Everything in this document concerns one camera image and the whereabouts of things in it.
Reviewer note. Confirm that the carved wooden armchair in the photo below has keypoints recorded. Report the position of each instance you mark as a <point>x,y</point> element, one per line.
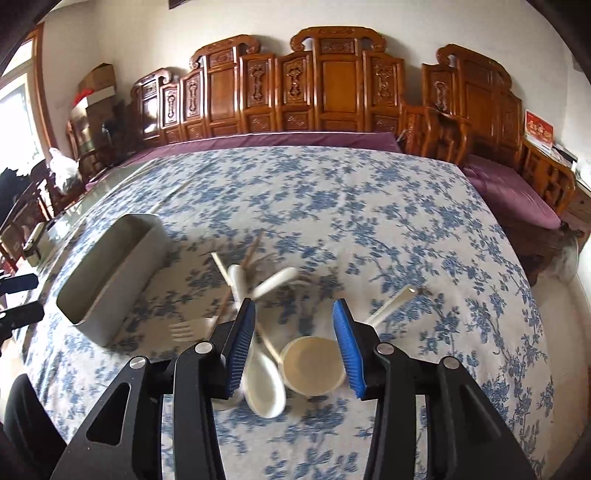
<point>475,101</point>

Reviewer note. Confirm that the person's dark clothing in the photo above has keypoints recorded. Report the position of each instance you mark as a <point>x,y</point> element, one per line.
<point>27,420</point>

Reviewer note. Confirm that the small grey box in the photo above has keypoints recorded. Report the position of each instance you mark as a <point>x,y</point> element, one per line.
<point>34,244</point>

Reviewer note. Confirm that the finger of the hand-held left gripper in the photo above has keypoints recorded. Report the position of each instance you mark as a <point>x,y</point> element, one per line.
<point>18,284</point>
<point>23,316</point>

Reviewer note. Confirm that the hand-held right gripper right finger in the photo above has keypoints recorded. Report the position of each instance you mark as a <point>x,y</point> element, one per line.
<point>346,350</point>

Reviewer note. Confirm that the brown cardboard box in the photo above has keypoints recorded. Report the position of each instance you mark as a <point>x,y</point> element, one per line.
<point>98,79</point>

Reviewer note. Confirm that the wooden side chair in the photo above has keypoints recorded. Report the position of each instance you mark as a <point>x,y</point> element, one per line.
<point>87,152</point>

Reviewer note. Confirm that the white plastic fork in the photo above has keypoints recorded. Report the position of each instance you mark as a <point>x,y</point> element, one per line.
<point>184,330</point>

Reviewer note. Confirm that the clear plastic bag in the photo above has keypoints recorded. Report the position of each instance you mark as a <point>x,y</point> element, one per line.
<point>565,263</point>

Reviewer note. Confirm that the dark wooden chair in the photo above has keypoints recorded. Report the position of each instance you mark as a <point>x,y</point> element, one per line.
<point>27,194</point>

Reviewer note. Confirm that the purple armchair cushion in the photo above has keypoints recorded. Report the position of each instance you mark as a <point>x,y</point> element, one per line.
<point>508,194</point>

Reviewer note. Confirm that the large cardboard box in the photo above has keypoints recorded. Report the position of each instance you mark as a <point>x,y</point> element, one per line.
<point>99,115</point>

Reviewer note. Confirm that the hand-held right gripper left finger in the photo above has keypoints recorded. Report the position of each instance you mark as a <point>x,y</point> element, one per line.
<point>242,350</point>

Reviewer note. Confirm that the cream chopstick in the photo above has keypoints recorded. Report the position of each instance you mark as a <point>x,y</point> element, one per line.
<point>221,270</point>

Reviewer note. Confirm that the red wall calendar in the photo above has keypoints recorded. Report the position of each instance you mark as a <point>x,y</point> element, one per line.
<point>539,128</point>

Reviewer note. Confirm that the long purple bench cushion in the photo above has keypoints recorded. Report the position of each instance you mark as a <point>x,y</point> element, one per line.
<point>277,140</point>

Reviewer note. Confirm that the blue floral tablecloth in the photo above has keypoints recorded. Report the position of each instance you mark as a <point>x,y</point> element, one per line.
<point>346,221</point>

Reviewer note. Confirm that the brown chopstick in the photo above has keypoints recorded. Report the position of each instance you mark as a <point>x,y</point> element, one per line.
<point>254,249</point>

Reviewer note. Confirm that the long carved wooden bench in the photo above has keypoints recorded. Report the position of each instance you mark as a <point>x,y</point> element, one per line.
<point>337,87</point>

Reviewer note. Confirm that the white rectangular utensil container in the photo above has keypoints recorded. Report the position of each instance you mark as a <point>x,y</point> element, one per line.
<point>138,286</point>

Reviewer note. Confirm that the white plastic bag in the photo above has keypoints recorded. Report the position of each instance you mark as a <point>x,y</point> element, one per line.
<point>64,171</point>

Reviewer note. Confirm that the stack of books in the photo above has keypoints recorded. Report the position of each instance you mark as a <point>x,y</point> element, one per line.
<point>564,154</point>

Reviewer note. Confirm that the large white ceramic spoon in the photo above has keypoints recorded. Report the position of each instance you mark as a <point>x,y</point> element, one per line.
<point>265,392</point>

